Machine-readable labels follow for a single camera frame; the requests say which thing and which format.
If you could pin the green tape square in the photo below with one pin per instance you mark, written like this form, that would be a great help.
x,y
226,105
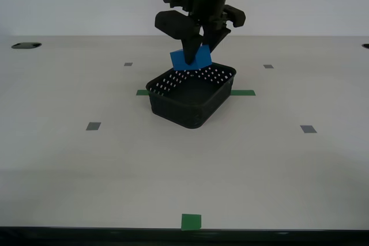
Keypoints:
x,y
191,222

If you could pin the black perforated plastic basket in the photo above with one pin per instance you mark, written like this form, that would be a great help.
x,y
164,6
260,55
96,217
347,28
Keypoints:
x,y
184,107

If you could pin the blue block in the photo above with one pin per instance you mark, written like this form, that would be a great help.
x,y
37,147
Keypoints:
x,y
177,60

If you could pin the grey tape square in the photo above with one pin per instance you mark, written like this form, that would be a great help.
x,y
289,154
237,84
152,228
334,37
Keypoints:
x,y
93,126
308,129
128,64
268,66

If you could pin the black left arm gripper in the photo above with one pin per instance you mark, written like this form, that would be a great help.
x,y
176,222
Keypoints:
x,y
207,7

